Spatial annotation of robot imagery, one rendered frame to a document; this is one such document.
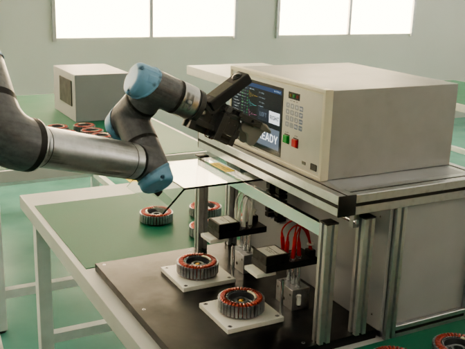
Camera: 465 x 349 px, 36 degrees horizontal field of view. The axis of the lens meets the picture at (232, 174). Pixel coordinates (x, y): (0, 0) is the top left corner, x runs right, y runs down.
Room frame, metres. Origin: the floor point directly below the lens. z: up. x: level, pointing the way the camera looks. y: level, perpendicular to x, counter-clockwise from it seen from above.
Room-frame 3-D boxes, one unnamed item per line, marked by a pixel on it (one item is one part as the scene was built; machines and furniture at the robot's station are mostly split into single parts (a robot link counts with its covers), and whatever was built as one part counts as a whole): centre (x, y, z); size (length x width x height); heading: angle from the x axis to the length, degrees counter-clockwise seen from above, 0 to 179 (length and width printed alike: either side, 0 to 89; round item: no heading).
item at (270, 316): (1.55, -0.03, 0.78); 0.15 x 0.15 x 0.01; 29
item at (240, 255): (1.83, -0.04, 0.80); 0.07 x 0.05 x 0.06; 29
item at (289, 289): (1.62, -0.16, 0.80); 0.07 x 0.05 x 0.06; 29
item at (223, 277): (1.76, 0.09, 0.78); 0.15 x 0.15 x 0.01; 29
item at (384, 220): (1.78, -0.20, 0.92); 0.66 x 0.01 x 0.30; 29
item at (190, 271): (1.76, 0.09, 0.80); 0.11 x 0.11 x 0.04
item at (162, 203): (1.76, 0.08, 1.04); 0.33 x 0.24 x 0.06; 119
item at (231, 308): (1.55, -0.03, 0.80); 0.11 x 0.11 x 0.04
